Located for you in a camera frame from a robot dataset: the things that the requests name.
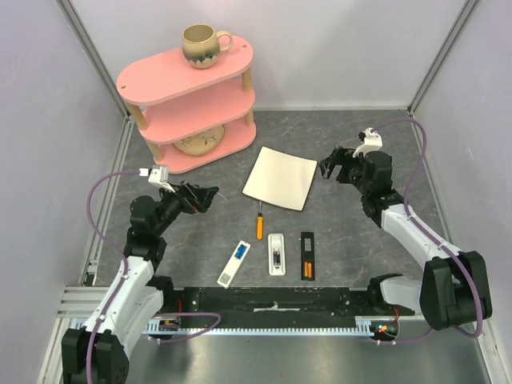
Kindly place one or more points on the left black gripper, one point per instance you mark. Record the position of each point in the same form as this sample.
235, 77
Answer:
194, 198

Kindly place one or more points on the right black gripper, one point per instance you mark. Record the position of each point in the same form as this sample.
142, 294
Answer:
342, 165

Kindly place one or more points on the orange handled screwdriver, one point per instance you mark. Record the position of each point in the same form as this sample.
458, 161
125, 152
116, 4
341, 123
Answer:
259, 230

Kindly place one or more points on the slim white remote control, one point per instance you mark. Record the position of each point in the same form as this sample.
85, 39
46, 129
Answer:
231, 268

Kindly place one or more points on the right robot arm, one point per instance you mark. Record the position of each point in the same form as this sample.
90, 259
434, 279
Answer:
454, 288

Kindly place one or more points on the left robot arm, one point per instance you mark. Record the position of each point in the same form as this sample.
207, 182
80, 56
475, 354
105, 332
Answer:
99, 351

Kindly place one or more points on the black remote control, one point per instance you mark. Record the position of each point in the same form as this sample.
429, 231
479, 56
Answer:
307, 251

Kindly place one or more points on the wide white remote control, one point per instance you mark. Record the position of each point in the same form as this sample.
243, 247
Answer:
276, 255

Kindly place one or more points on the white square plate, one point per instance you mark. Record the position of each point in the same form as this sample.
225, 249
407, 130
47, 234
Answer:
280, 179

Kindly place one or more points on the pink three-tier shelf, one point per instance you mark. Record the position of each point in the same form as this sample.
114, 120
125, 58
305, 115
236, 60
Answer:
171, 100

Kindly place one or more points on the beige ceramic mug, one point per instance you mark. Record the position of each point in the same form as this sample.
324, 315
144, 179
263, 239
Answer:
202, 45

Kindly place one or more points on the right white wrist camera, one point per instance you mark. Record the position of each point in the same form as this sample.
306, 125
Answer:
371, 141

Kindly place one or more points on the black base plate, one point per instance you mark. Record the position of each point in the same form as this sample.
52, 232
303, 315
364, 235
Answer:
343, 301

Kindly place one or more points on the slotted cable duct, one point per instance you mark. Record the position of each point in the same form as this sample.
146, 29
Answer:
155, 328

